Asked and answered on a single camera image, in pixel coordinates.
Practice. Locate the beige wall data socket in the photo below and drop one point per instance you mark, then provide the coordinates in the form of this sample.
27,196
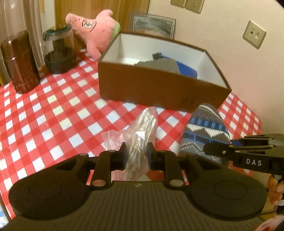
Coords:
254,34

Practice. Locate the beige curtain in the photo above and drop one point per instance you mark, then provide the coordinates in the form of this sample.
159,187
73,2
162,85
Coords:
34,16

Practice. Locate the grey blue patterned knit sock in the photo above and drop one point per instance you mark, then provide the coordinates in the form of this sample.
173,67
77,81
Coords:
204,126

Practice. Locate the grey fluffy cloth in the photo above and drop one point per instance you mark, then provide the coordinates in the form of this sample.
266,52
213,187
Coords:
160,64

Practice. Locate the glass jar green lid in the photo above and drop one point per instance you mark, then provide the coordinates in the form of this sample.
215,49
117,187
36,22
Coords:
59,49

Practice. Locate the dark brown cylindrical canister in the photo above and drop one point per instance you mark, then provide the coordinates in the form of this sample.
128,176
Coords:
20,62

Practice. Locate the brown wooden door panel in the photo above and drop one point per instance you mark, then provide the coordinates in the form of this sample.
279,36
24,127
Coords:
90,9

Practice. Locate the red white checkered tablecloth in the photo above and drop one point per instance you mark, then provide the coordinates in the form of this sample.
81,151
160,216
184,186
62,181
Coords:
63,116

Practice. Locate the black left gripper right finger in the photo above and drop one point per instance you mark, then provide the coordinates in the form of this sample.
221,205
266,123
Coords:
167,162

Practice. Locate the bag of cotton swabs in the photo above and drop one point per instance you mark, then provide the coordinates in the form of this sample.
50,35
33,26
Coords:
136,137

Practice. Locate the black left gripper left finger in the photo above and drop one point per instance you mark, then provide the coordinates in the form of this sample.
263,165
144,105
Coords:
107,162

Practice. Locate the person's right hand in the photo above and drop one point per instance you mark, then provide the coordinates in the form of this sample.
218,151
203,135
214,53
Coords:
275,190

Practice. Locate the framed picture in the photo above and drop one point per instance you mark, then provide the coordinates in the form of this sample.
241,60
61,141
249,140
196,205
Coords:
150,24

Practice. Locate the blue fluffy towel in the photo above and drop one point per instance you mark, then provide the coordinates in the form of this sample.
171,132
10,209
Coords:
184,69

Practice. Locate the pink starfish plush toy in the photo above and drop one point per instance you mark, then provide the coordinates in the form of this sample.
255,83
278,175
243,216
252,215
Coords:
96,33

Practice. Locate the brown cardboard box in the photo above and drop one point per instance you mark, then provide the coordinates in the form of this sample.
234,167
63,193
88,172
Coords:
153,71

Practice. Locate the beige double wall socket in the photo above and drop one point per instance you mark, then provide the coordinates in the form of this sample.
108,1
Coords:
191,5

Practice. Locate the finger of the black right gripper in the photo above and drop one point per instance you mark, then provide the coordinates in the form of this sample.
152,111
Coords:
220,149

